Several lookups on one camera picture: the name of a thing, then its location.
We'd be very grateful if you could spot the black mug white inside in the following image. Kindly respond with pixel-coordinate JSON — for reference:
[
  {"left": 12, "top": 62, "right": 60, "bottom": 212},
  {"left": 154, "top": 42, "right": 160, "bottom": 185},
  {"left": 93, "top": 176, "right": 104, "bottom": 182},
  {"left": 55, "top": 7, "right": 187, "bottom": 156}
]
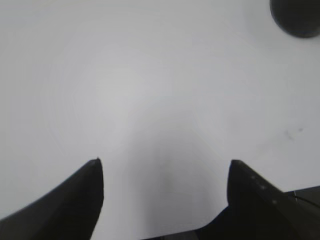
[{"left": 269, "top": 0, "right": 320, "bottom": 39}]

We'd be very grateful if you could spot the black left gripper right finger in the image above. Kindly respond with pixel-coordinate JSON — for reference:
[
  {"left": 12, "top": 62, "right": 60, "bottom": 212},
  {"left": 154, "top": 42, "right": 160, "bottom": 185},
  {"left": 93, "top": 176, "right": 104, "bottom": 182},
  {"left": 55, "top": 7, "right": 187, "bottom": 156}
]
[{"left": 197, "top": 159, "right": 320, "bottom": 240}]

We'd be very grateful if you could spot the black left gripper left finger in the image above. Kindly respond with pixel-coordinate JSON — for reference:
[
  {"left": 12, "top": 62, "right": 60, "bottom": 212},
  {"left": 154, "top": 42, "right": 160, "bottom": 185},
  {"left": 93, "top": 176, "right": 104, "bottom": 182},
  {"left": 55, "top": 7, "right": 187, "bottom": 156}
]
[{"left": 0, "top": 158, "right": 104, "bottom": 240}]

